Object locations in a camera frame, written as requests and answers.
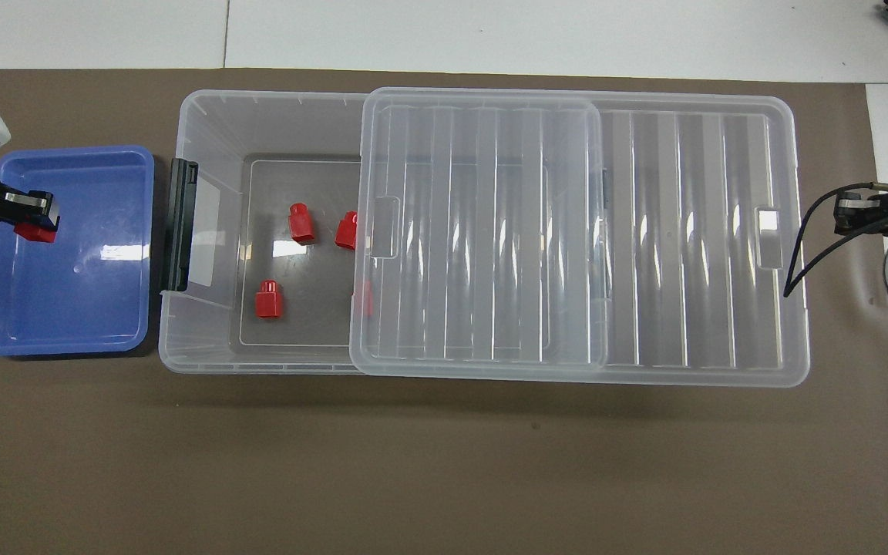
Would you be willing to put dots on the red block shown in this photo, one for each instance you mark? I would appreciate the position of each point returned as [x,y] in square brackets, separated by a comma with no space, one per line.
[301,223]
[268,299]
[367,299]
[347,230]
[34,233]

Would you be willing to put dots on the clear plastic box lid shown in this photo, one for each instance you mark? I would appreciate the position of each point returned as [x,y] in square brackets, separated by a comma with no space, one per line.
[683,231]

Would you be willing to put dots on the blue plastic tray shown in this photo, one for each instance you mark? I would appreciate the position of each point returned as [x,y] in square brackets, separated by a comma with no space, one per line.
[74,308]

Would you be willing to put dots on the black box latch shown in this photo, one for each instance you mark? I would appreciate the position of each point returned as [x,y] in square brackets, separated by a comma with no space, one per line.
[604,200]
[179,223]

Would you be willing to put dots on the clear plastic storage box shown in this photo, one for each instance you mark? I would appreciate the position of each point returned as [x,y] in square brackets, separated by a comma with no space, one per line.
[197,339]

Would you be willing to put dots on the brown paper table mat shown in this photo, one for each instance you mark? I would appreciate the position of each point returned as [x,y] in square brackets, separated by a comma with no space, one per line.
[413,462]

